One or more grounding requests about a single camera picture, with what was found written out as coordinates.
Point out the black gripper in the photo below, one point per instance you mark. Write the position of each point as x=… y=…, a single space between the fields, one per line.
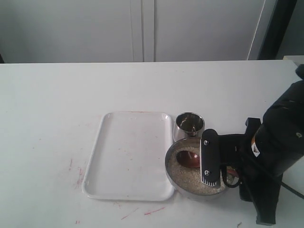
x=211 y=144

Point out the brown wooden spoon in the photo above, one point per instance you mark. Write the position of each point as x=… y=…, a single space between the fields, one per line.
x=191 y=160

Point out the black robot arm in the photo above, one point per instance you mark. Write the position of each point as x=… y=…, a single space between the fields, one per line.
x=268 y=147

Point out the small steel cup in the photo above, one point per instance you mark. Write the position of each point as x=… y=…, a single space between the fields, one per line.
x=188 y=125

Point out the large steel bowl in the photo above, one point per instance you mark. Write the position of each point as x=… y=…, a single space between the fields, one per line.
x=195 y=142

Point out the white rectangular plastic tray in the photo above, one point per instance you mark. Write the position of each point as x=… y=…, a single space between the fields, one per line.
x=128 y=158

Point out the white cabinet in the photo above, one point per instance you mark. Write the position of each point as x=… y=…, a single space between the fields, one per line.
x=59 y=31

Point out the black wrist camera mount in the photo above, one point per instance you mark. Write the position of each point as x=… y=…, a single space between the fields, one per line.
x=257 y=187

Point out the black vertical post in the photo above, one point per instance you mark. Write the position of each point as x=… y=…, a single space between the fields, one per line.
x=276 y=30

